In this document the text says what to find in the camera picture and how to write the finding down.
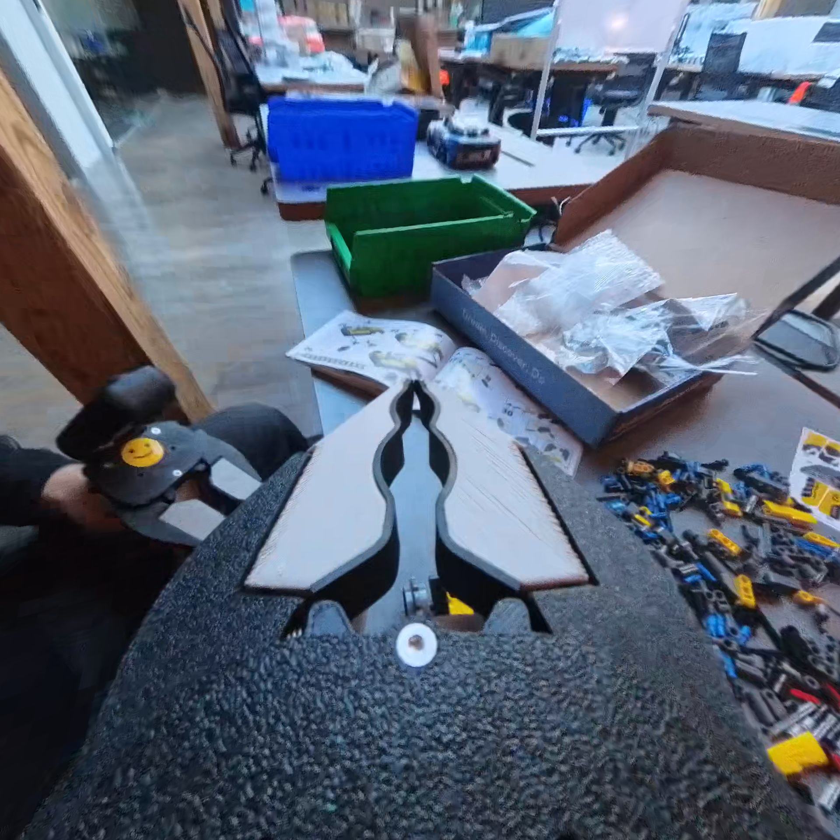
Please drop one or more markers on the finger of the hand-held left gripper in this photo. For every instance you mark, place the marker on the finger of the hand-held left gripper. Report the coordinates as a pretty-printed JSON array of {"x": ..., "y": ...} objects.
[
  {"x": 187, "y": 522},
  {"x": 233, "y": 479}
]

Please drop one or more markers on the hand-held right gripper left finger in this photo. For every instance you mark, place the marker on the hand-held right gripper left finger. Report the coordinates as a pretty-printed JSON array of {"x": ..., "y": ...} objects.
[{"x": 321, "y": 518}]

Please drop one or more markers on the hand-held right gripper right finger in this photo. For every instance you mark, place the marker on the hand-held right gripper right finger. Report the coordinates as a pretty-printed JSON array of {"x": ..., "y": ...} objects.
[{"x": 505, "y": 512}]

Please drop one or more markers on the person's left forearm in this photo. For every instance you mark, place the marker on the person's left forearm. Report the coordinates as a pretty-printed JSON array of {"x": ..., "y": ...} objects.
[{"x": 26, "y": 479}]

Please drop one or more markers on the grey desk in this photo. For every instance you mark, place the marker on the grey desk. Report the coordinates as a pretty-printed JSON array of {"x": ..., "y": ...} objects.
[{"x": 689, "y": 433}]

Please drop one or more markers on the person's left hand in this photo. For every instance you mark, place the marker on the person's left hand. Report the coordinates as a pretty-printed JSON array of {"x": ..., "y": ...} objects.
[{"x": 69, "y": 495}]

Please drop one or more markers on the person's legs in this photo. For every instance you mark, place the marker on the person's legs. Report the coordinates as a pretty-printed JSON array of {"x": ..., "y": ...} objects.
[{"x": 256, "y": 433}]

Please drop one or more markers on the blue cardboard box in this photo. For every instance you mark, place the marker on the blue cardboard box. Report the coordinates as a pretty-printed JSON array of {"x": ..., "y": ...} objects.
[{"x": 525, "y": 367}]

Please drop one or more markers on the open instruction booklet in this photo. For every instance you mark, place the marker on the open instruction booklet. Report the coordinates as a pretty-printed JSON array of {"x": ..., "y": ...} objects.
[{"x": 394, "y": 348}]

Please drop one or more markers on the pile of small brick pieces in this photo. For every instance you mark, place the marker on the pile of small brick pieces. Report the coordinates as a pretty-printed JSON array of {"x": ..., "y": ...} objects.
[{"x": 735, "y": 577}]

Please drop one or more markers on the frosted plastic bag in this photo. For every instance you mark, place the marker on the frosted plastic bag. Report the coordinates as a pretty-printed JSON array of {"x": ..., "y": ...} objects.
[{"x": 577, "y": 282}]

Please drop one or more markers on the clear plastic bag with parts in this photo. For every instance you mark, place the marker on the clear plastic bag with parts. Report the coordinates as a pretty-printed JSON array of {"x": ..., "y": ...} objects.
[{"x": 669, "y": 334}]

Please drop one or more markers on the green plastic bin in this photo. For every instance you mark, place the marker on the green plastic bin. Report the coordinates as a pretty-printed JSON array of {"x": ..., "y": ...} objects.
[{"x": 420, "y": 256}]

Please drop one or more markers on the yellow sticker sheet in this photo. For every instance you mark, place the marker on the yellow sticker sheet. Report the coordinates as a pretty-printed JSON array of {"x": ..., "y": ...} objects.
[{"x": 817, "y": 472}]

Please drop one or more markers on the blue plastic crate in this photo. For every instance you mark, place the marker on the blue plastic crate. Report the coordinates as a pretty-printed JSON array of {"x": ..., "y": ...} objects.
[{"x": 341, "y": 141}]

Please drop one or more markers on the white side table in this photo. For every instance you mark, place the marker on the white side table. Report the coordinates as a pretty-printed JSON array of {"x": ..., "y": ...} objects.
[{"x": 544, "y": 167}]

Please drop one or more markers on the black office chair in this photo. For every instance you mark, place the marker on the black office chair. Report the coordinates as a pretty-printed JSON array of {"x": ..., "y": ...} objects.
[
  {"x": 617, "y": 98},
  {"x": 243, "y": 92}
]

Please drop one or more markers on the brown cardboard tray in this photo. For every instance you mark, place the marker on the brown cardboard tray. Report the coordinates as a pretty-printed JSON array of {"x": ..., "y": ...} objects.
[{"x": 722, "y": 223}]

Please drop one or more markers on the blue and black device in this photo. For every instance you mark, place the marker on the blue and black device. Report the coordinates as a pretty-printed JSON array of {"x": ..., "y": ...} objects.
[{"x": 463, "y": 148}]

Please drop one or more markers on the whiteboard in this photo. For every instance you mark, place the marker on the whiteboard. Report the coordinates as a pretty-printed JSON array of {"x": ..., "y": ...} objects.
[{"x": 610, "y": 26}]

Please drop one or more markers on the wooden post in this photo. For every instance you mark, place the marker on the wooden post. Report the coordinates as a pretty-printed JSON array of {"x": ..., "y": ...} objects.
[
  {"x": 65, "y": 262},
  {"x": 210, "y": 79}
]

